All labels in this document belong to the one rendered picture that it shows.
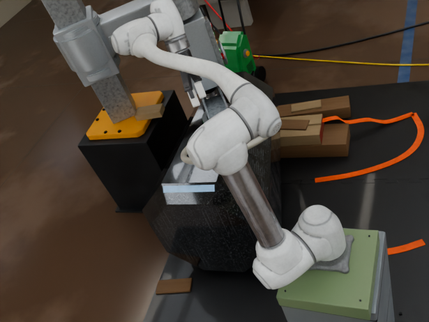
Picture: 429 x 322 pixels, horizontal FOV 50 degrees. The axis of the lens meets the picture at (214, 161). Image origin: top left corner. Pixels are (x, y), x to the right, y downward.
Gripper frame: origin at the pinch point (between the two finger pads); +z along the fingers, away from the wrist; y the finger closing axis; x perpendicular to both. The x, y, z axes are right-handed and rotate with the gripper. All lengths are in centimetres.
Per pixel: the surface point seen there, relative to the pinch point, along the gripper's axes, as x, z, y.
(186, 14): 6, -32, 56
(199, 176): 31, 51, 52
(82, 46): 87, -38, 98
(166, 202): 54, 58, 47
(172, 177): 48, 48, 55
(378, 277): -47, 90, -16
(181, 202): 45, 60, 45
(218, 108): 10, 20, 64
